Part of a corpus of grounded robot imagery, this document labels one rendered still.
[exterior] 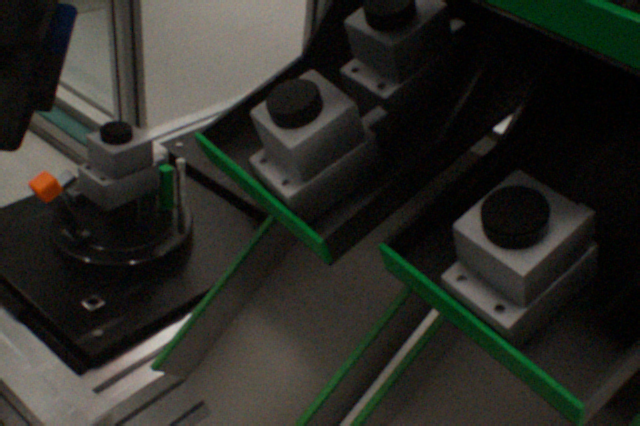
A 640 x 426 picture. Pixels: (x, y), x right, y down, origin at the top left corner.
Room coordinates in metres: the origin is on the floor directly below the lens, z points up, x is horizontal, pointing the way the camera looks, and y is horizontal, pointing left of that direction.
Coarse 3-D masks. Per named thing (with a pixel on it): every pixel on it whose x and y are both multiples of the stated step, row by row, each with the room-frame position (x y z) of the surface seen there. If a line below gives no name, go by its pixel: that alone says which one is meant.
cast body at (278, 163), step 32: (288, 96) 0.35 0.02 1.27; (320, 96) 0.35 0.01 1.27; (288, 128) 0.34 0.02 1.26; (320, 128) 0.34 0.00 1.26; (352, 128) 0.35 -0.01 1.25; (384, 128) 0.39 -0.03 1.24; (256, 160) 0.36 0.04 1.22; (288, 160) 0.34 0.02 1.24; (320, 160) 0.34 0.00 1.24; (352, 160) 0.36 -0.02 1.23; (288, 192) 0.33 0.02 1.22; (320, 192) 0.35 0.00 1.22
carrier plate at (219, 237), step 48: (192, 192) 0.68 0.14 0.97; (0, 240) 0.56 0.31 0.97; (48, 240) 0.56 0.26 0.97; (240, 240) 0.60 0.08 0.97; (48, 288) 0.50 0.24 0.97; (96, 288) 0.50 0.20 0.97; (144, 288) 0.51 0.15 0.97; (192, 288) 0.52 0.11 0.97; (96, 336) 0.44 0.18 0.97; (144, 336) 0.46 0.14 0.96
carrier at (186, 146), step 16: (160, 144) 0.77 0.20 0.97; (176, 144) 0.77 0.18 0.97; (192, 144) 0.78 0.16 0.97; (176, 160) 0.75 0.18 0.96; (192, 160) 0.74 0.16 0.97; (208, 160) 0.74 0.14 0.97; (192, 176) 0.73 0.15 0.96; (208, 176) 0.71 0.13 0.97; (224, 176) 0.72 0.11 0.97; (224, 192) 0.69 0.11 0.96; (240, 192) 0.69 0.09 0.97; (240, 208) 0.68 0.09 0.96; (256, 208) 0.66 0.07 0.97
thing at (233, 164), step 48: (336, 0) 0.47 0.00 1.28; (336, 48) 0.48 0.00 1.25; (480, 48) 0.46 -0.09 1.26; (528, 48) 0.40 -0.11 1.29; (480, 96) 0.38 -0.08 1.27; (240, 144) 0.42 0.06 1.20; (384, 144) 0.39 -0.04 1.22; (432, 144) 0.36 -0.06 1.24; (384, 192) 0.34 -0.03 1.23; (336, 240) 0.32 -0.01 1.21
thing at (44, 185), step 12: (36, 180) 0.53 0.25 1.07; (48, 180) 0.52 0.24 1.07; (60, 180) 0.54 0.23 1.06; (72, 180) 0.54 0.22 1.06; (36, 192) 0.52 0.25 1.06; (48, 192) 0.52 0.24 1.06; (48, 204) 0.53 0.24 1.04; (60, 204) 0.53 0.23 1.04; (60, 216) 0.53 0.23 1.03; (72, 216) 0.54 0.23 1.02; (72, 228) 0.54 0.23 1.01
